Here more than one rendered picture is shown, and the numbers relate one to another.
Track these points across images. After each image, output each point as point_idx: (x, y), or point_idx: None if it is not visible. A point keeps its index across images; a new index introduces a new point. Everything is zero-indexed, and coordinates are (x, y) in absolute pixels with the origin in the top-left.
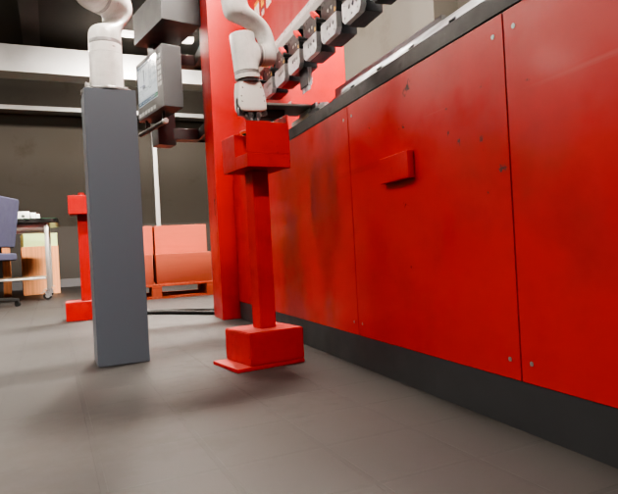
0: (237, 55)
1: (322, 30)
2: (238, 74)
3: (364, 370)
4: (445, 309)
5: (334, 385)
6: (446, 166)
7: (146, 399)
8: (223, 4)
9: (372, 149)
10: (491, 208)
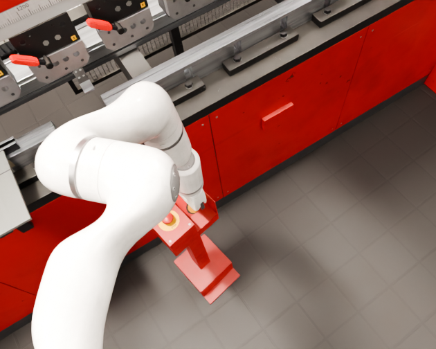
0: (201, 176)
1: (37, 70)
2: (201, 187)
3: (235, 201)
4: (301, 140)
5: (269, 212)
6: (315, 95)
7: (304, 309)
8: (184, 158)
9: (246, 120)
10: (338, 95)
